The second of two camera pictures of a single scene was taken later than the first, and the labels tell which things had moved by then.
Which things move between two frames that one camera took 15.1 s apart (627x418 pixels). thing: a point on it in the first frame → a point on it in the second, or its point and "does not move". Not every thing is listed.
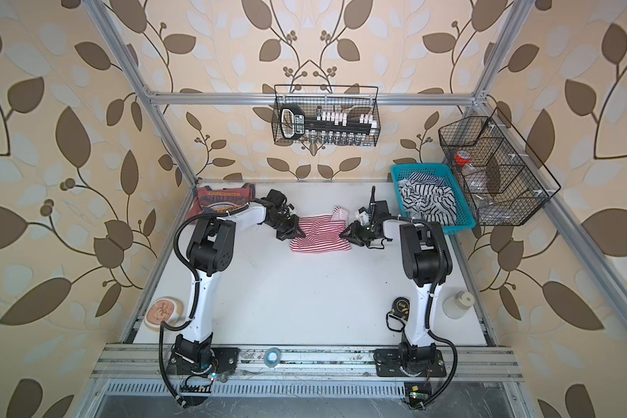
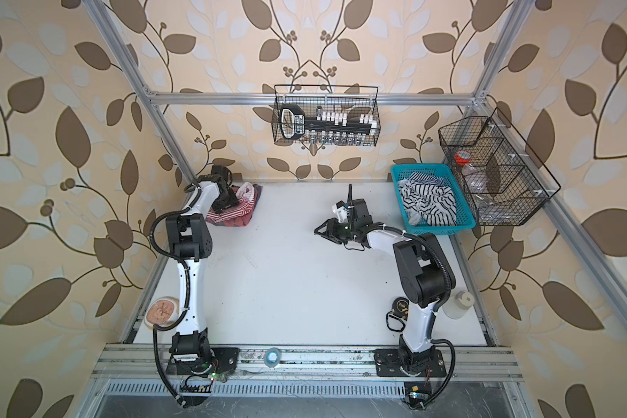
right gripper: x=354 y=234 does not move
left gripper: x=293 y=233 → x=231 y=202
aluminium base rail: x=308 y=364 does not move
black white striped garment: x=428 y=199 does not move
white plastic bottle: x=456 y=306 does not move
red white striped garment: x=322 y=233 → x=239 y=213
